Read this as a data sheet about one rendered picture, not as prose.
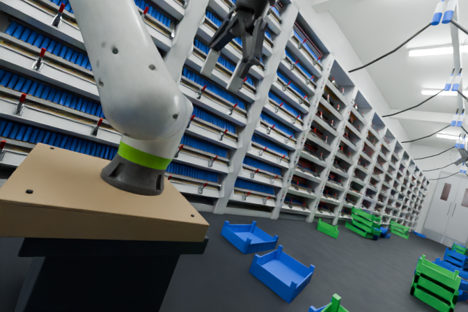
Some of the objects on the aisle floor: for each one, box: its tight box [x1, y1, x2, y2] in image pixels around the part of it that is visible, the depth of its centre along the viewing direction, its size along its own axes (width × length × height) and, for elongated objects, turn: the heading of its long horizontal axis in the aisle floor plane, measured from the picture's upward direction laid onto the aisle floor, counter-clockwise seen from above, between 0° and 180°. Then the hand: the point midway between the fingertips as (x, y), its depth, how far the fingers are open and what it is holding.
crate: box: [249, 244, 315, 304], centre depth 102 cm, size 30×20×8 cm
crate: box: [220, 221, 279, 254], centre depth 129 cm, size 30×20×8 cm
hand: (218, 78), depth 54 cm, fingers open, 13 cm apart
